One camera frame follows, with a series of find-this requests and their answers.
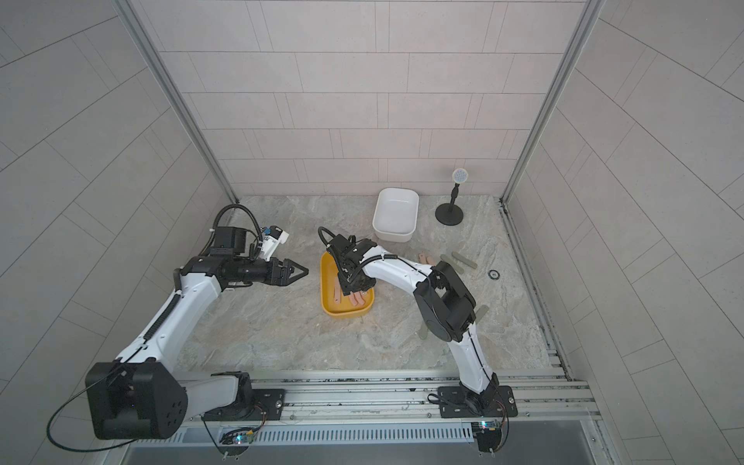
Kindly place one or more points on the long pink ceramic knife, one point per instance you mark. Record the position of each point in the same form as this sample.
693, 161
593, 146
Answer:
357, 299

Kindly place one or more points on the black stand with round disc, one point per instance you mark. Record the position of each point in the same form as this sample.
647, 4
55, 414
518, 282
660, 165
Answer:
450, 214

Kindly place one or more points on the aluminium mounting rail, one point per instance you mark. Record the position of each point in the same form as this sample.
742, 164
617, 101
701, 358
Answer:
378, 397

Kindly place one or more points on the green folded knife right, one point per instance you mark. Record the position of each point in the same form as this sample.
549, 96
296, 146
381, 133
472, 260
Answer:
481, 312

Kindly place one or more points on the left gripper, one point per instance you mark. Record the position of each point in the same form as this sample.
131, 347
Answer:
281, 277

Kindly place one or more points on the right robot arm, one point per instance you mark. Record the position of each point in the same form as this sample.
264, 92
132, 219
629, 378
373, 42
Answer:
445, 303

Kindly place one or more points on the right circuit board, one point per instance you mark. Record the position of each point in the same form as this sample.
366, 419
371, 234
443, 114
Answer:
488, 436

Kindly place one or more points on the pink fruit knife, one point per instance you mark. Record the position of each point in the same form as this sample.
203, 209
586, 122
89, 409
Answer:
337, 291

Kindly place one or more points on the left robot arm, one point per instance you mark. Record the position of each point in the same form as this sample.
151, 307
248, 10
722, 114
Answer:
136, 396

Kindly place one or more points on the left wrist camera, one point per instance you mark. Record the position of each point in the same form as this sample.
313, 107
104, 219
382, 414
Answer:
273, 236

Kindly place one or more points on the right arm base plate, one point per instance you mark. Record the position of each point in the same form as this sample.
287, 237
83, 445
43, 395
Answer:
458, 402

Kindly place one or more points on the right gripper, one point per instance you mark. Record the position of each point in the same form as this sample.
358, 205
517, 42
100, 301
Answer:
346, 285

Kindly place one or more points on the circuit board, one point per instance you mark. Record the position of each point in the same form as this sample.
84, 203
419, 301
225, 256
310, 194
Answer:
242, 437
488, 436

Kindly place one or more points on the white plastic storage box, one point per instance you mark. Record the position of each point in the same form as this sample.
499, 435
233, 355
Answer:
396, 215

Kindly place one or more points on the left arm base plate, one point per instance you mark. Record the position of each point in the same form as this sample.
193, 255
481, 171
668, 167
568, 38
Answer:
263, 404

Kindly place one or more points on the left circuit board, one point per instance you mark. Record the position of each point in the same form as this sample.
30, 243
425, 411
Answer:
242, 437

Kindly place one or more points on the yellow plastic storage box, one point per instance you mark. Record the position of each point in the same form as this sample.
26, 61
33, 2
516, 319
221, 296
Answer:
346, 309

